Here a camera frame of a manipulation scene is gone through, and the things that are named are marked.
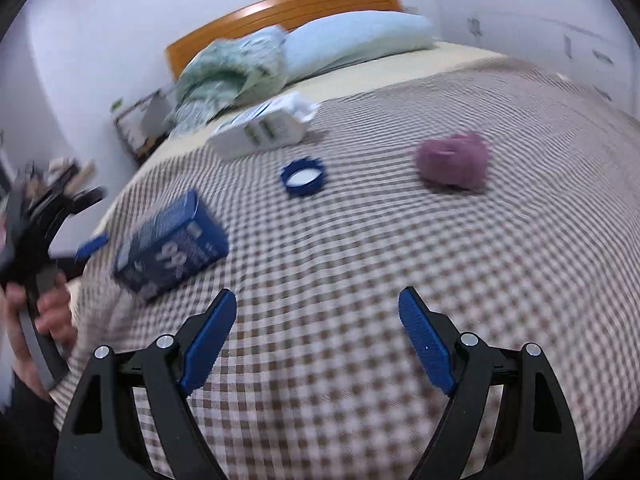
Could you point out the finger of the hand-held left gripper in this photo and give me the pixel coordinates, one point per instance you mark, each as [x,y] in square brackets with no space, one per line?
[92,247]
[85,197]

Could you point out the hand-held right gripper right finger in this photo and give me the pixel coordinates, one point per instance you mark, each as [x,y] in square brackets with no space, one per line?
[425,340]

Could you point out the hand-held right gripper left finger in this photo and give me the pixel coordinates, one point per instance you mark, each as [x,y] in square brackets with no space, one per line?
[210,340]

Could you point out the person's left hand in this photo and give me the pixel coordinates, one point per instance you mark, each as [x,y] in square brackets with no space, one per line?
[52,315]

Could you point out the black bedside rack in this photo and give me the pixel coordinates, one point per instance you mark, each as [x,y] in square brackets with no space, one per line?
[125,132]

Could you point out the dark blue box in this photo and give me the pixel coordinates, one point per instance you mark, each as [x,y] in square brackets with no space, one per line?
[170,250]

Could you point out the brown checkered blanket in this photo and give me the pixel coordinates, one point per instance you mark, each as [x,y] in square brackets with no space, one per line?
[350,240]

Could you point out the blue bottle cap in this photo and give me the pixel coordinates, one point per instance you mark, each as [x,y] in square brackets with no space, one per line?
[287,181]

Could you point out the purple cloth ball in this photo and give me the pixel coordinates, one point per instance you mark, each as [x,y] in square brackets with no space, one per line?
[452,160]

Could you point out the white green carton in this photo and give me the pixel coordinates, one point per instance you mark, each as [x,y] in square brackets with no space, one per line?
[260,132]

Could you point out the green floral quilt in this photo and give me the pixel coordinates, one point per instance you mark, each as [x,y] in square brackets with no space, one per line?
[230,75]

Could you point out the person's black pants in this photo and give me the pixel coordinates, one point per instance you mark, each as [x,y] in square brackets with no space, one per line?
[25,440]

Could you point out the wooden headboard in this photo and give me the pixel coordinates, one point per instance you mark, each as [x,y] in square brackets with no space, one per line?
[300,5]

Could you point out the light blue pillow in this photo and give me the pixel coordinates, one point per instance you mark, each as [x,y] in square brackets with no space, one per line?
[350,40]

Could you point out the white built-in wardrobe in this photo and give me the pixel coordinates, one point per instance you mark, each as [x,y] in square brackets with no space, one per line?
[525,35]

